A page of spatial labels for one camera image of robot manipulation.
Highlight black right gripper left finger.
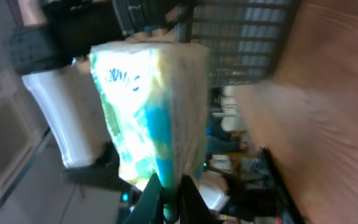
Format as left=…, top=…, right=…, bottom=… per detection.
left=123, top=174, right=163, bottom=224

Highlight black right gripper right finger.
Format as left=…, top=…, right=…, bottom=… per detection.
left=179, top=175, right=222, bottom=224

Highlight small teal tissue pack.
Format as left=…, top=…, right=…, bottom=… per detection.
left=88, top=40, right=211, bottom=190

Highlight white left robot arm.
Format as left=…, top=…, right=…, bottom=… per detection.
left=6, top=1, right=133, bottom=192

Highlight grey plastic basket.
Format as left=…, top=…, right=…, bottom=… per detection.
left=112, top=0, right=301, bottom=86

